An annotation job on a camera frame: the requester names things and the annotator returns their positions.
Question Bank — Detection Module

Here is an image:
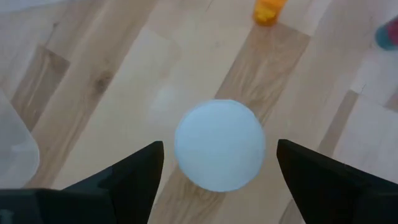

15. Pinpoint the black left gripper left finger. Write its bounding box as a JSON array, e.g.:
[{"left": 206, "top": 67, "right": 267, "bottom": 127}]
[{"left": 0, "top": 140, "right": 165, "bottom": 224}]

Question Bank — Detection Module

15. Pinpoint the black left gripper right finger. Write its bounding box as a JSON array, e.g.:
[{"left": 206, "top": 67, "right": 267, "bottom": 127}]
[{"left": 276, "top": 139, "right": 398, "bottom": 224}]

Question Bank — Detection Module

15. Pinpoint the large orange pill bottle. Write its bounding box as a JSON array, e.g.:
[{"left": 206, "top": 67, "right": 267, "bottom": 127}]
[{"left": 173, "top": 98, "right": 267, "bottom": 193}]

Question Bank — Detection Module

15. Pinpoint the blue bottle with pink pills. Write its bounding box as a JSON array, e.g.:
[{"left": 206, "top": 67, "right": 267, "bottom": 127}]
[{"left": 374, "top": 14, "right": 398, "bottom": 52}]

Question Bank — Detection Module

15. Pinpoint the small orange pill bottle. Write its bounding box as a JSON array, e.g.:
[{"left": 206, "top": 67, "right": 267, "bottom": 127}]
[{"left": 251, "top": 0, "right": 289, "bottom": 27}]

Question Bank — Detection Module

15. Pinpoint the clear plastic bin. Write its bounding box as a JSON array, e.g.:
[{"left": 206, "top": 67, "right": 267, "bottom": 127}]
[{"left": 0, "top": 88, "right": 40, "bottom": 189}]

